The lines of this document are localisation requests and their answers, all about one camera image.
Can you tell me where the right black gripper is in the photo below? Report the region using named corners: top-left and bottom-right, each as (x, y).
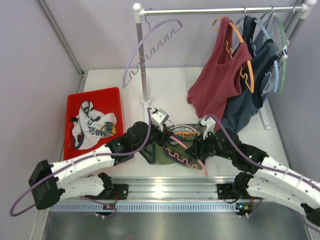
top-left (185, 128), bottom-right (234, 161)

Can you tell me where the green tank top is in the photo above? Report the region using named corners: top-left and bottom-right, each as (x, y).
top-left (140, 123), bottom-right (204, 168)

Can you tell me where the pink plastic hanger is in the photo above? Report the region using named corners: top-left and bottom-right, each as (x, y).
top-left (164, 147), bottom-right (209, 178)

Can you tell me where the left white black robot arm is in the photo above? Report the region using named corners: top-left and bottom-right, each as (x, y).
top-left (28, 121), bottom-right (173, 210)

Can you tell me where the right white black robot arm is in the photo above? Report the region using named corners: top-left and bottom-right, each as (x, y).
top-left (185, 129), bottom-right (320, 226)

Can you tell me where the navy blue tank top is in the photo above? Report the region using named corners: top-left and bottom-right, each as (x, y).
top-left (221, 15), bottom-right (278, 133)

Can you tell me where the purple plastic hanger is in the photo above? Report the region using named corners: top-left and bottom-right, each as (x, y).
top-left (122, 19), bottom-right (183, 89)

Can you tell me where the white printed tank top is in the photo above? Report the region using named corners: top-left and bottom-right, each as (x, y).
top-left (71, 100), bottom-right (117, 150)

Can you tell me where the maroon tank top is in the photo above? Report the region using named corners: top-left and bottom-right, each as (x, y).
top-left (187, 17), bottom-right (252, 120)

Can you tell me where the orange plastic hanger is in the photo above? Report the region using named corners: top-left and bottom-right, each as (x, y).
top-left (212, 16), bottom-right (256, 93)

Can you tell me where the green plastic hanger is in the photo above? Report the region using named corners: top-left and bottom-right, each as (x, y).
top-left (262, 12), bottom-right (290, 96)

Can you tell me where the striped tank top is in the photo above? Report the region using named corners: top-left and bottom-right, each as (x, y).
top-left (252, 12), bottom-right (290, 101)

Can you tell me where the light blue plastic hanger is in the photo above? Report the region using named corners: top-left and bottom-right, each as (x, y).
top-left (236, 15), bottom-right (280, 95)

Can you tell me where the red plastic bin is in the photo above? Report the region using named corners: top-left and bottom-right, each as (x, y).
top-left (63, 87), bottom-right (124, 160)

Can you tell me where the metal clothes rack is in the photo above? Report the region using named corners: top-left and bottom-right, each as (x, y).
top-left (122, 0), bottom-right (317, 122)

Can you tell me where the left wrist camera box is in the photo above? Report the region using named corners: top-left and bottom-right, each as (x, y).
top-left (147, 107), bottom-right (169, 132)

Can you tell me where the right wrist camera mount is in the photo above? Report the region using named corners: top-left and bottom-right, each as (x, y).
top-left (198, 116), bottom-right (216, 140)

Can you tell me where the aluminium mounting rail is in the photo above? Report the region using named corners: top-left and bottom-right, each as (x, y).
top-left (39, 176), bottom-right (313, 201)

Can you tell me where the slotted cable duct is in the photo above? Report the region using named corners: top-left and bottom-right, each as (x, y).
top-left (50, 202), bottom-right (250, 213)

